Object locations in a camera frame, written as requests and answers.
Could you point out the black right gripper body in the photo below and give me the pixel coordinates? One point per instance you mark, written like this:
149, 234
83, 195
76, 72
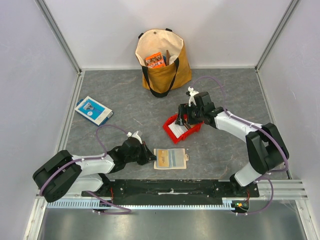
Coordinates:
183, 112

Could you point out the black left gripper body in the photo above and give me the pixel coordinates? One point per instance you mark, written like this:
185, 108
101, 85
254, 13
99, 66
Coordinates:
139, 156

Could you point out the red plastic bin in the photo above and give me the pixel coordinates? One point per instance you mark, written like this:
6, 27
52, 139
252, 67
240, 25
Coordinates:
195, 128

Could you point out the beige leather card holder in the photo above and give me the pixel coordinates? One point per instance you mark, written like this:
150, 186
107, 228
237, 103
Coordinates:
186, 159

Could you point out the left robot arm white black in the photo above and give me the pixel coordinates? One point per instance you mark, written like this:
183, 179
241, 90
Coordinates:
66, 174

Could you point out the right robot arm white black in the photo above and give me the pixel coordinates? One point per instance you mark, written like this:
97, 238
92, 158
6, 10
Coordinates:
266, 150

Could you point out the white card stack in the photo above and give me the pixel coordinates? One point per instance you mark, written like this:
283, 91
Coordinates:
177, 130

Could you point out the mustard canvas tote bag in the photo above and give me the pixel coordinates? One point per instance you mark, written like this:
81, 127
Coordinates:
160, 81

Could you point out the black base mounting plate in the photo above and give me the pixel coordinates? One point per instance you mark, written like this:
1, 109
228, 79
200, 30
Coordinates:
173, 191

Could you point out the white item in bag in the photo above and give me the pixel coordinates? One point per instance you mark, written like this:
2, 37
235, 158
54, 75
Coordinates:
172, 59

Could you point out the orange snack box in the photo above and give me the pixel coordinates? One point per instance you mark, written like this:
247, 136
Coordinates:
155, 61

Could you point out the brown item in bag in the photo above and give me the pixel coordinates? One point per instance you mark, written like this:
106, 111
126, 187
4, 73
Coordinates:
167, 57

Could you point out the blue razor package box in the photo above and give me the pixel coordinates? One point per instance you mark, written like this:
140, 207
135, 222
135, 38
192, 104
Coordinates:
93, 111

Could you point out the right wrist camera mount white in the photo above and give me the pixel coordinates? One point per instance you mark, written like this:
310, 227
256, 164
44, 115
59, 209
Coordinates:
191, 93

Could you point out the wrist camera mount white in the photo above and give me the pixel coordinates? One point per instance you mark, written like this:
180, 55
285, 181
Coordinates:
134, 138
191, 93

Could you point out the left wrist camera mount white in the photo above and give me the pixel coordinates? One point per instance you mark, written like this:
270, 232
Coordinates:
134, 138

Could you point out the white cable duct rail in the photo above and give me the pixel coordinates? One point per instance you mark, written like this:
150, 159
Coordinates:
95, 204

